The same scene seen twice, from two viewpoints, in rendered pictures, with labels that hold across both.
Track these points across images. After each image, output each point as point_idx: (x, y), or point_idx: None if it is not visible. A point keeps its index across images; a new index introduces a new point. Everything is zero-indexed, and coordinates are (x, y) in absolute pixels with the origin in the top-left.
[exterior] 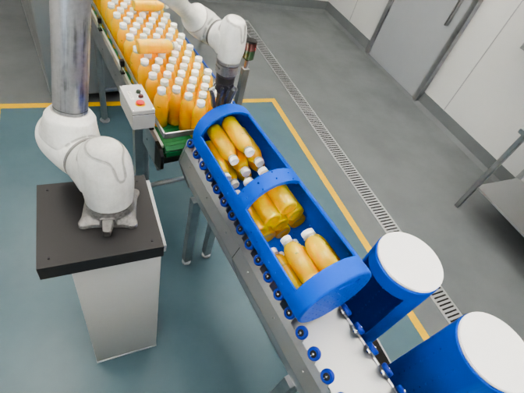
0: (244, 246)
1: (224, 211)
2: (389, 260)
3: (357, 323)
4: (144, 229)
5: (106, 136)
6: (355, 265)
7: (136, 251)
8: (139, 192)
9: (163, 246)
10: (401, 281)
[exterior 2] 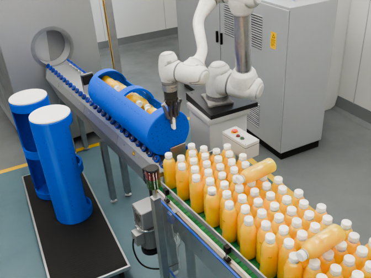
0: None
1: None
2: (64, 110)
3: (92, 101)
4: (197, 95)
5: (219, 65)
6: (100, 71)
7: (196, 89)
8: (207, 108)
9: (186, 92)
10: (62, 105)
